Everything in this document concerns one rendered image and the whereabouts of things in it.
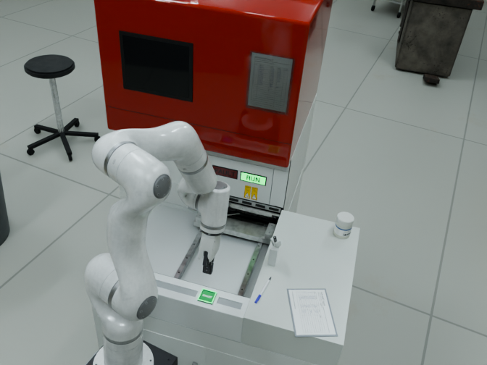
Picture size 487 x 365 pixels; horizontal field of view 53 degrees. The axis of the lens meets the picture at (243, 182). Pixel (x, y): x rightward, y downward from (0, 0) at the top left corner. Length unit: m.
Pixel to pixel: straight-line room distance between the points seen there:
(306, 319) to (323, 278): 0.21
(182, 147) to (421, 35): 5.29
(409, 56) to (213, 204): 5.11
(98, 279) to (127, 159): 0.40
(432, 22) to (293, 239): 4.58
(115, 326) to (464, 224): 3.11
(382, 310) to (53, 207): 2.38
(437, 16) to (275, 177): 4.45
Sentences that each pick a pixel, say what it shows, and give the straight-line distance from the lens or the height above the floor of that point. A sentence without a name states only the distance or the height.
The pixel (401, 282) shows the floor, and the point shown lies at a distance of 3.43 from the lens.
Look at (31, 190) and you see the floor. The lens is 4.03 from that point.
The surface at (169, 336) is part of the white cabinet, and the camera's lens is 2.00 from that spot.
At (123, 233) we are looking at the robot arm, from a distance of 1.25.
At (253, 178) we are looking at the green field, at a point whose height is 1.10.
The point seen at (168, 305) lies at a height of 0.91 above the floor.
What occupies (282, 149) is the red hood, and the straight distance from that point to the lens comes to 1.96.
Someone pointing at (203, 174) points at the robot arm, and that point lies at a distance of 1.35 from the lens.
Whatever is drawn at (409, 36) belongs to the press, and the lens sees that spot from 6.33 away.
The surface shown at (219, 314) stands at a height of 0.94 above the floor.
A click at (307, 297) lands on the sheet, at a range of 1.85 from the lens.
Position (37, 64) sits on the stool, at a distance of 4.19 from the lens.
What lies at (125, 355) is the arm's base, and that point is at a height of 1.05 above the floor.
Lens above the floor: 2.35
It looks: 36 degrees down
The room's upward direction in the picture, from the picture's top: 5 degrees clockwise
